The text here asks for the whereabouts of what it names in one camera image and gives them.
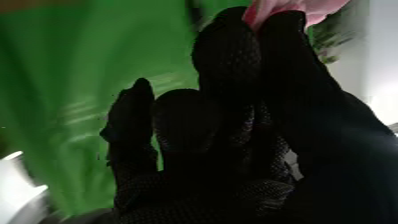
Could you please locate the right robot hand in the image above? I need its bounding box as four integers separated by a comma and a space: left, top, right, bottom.
98, 5, 398, 224

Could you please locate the pink flower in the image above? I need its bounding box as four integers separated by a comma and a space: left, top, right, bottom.
242, 0, 353, 33

